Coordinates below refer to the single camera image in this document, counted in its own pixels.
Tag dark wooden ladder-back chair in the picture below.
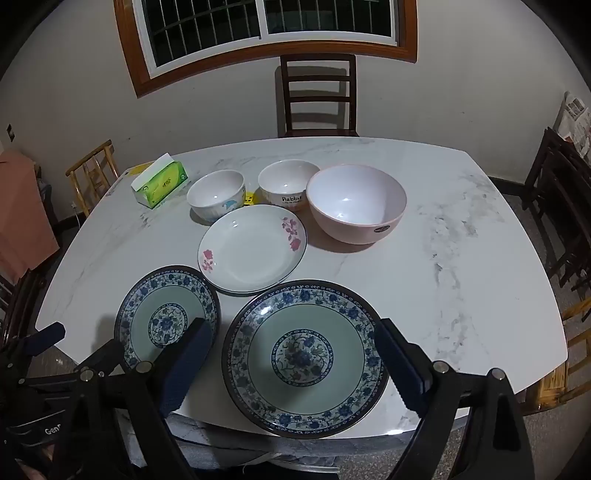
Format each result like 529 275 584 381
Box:
279 54 360 138

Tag white plate with pink flowers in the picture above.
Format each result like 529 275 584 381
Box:
198 204 308 295

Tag window with wooden frame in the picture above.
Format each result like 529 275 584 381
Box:
114 0 419 97

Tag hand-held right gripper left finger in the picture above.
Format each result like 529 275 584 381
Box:
65 318 213 480

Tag newspaper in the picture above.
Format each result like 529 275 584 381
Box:
556 91 591 158

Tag light bamboo chair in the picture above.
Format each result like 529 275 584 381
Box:
65 140 120 217

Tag pink bowl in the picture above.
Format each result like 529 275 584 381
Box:
306 164 408 245

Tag large blue patterned plate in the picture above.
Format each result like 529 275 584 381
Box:
222 280 390 439

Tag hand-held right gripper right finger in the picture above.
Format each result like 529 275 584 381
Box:
375 318 550 480

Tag white bowl with lettering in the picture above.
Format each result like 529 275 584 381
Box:
257 159 321 212

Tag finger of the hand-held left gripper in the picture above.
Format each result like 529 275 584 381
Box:
74 338 126 374
22 322 66 357

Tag light wooden chair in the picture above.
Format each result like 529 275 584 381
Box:
526 300 591 411

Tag stacked dark wooden chairs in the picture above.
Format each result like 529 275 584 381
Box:
522 127 591 291

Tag white bowl with blue print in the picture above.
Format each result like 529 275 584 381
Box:
187 170 245 225

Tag green tissue box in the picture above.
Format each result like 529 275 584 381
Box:
130 152 190 209

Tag pink cloth cover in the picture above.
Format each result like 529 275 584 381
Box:
0 148 61 284

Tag small blue patterned plate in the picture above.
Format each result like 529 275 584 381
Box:
114 265 221 372

